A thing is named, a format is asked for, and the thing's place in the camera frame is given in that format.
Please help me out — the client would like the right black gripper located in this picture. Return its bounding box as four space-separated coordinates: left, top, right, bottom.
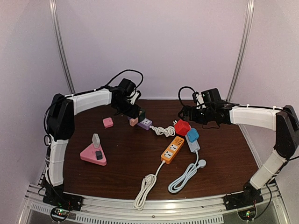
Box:
178 106 214 125

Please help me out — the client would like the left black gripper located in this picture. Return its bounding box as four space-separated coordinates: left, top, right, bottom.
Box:
115 98 141 119

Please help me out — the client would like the dark green cube adapter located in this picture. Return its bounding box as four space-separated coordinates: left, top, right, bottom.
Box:
138 109 146 123

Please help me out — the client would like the red cube socket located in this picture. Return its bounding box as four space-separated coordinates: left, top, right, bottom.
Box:
174 119 191 136

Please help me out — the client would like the purple power strip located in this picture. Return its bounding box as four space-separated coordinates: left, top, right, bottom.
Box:
128 117 152 130

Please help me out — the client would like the pink square plug adapter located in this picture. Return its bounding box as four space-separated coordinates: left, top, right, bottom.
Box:
102 117 114 128

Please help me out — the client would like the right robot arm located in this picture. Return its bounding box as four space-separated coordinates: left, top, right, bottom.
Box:
178 100 299 189

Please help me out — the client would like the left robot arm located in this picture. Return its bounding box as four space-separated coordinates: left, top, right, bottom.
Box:
44 87 145 187

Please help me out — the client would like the beige pink plug adapter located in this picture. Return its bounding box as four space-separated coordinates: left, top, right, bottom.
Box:
129 118 139 127

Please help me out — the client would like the blue square plug adapter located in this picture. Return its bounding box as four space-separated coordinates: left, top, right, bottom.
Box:
186 128 199 142

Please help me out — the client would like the white charger plug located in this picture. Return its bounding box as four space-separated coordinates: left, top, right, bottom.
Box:
92 133 100 149

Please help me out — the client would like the pink triangular socket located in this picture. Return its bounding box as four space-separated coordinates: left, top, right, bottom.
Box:
80 144 107 166

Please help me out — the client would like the light blue power strip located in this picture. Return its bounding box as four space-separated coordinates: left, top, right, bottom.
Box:
185 135 200 153

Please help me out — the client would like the orange power strip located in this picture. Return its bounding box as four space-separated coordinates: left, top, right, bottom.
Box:
161 136 185 164

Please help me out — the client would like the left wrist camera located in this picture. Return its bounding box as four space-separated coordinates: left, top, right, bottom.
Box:
118 78 141 105

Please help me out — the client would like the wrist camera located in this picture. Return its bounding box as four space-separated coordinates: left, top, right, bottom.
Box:
118 78 141 105
192 88 222 107

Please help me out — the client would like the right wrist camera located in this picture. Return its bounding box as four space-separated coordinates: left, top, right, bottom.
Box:
192 88 222 107

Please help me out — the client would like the light blue coiled cable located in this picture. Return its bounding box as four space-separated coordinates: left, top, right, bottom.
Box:
168 151 207 194

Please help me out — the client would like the white coiled cable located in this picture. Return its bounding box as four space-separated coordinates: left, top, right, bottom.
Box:
133 160 166 210

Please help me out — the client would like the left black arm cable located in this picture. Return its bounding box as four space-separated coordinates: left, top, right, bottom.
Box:
43 69 144 147

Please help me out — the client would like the aluminium front rail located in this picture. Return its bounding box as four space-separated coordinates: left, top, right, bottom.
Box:
17 183 291 224

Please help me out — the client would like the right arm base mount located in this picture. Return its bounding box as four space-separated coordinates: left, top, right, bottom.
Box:
223 182 263 210

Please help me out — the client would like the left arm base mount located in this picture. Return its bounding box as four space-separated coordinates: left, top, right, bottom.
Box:
41 179 83 211

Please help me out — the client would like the right aluminium post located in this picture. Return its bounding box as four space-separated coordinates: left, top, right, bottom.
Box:
227 0 255 101

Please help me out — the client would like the aluminium post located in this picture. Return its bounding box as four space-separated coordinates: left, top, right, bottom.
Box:
227 0 255 101
49 0 76 94

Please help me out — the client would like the left aluminium post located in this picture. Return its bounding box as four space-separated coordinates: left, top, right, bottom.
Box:
49 0 76 94

